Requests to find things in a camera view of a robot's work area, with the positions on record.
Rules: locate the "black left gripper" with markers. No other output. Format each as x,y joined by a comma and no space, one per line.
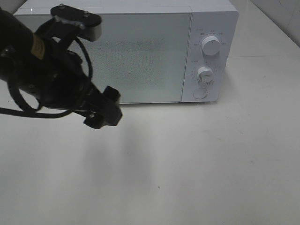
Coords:
62,84

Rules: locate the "white microwave door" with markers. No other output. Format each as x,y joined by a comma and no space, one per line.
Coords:
141,53

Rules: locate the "round white door button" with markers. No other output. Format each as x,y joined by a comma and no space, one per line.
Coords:
200,93

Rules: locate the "white timer knob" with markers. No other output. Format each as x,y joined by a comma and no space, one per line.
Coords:
205,74

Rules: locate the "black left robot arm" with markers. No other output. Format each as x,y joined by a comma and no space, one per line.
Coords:
16,69

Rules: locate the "white microwave oven body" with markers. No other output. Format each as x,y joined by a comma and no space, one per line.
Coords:
209,17

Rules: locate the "upper white power knob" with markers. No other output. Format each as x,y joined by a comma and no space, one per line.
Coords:
211,45

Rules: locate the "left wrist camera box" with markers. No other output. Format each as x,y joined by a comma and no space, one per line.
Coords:
69,23

